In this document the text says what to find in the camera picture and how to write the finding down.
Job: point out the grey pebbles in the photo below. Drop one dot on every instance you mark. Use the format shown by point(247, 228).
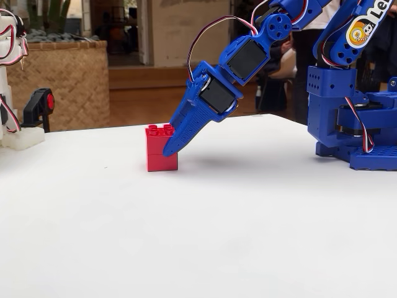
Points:
point(59, 36)

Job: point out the black clamp with red knob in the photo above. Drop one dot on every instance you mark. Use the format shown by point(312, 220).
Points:
point(37, 105)

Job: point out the person in dark clothes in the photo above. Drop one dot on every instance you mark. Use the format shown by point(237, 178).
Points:
point(279, 62)

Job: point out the woven basket planter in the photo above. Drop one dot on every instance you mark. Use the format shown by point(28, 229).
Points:
point(68, 83)

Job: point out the green plant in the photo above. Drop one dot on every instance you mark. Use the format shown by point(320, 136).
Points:
point(56, 15)

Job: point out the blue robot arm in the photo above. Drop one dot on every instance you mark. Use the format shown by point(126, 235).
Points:
point(328, 102)

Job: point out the red toy brick stack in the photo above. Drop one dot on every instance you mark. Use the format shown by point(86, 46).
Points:
point(155, 155)

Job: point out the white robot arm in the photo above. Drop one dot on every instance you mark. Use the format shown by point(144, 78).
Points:
point(6, 80)

